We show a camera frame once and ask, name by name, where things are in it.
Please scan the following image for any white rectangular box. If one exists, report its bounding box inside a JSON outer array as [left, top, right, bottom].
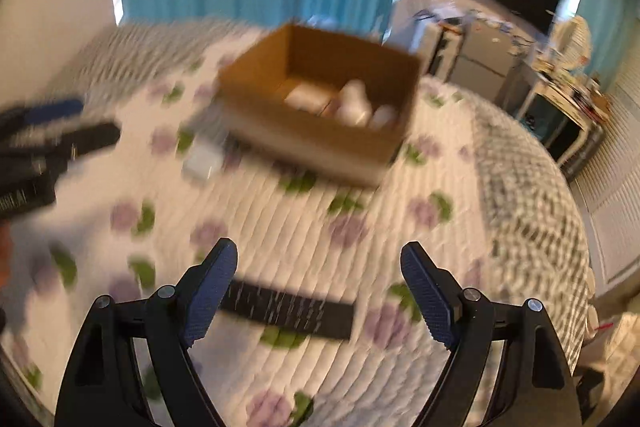
[[284, 81, 334, 115]]

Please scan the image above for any white bottle red cap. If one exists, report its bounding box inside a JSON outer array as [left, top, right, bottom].
[[335, 79, 372, 127]]

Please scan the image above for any white cylindrical bottle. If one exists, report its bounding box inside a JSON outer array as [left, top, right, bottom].
[[368, 105, 397, 130]]

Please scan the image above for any small light blue case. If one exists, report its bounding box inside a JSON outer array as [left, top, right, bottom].
[[182, 141, 224, 183]]

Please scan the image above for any white louvered wardrobe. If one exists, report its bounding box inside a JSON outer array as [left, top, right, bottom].
[[570, 26, 639, 295]]

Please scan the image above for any black remote control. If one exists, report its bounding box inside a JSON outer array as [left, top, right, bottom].
[[220, 280, 355, 341]]

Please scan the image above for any floral quilted bedspread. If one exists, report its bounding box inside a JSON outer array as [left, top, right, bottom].
[[1, 23, 590, 426]]

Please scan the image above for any white dressing table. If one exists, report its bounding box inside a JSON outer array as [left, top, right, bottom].
[[502, 64, 611, 182]]

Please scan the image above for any brown cardboard box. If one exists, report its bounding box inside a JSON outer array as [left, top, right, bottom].
[[218, 24, 421, 187]]

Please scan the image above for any silver mini fridge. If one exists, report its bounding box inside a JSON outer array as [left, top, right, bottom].
[[447, 20, 518, 103]]

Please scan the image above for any white oval mirror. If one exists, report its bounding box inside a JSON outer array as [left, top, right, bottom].
[[549, 15, 591, 70]]

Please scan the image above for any white black suitcase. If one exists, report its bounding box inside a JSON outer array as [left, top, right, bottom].
[[416, 16, 463, 81]]

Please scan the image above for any blue right curtain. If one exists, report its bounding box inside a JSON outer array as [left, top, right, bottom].
[[577, 0, 639, 91]]

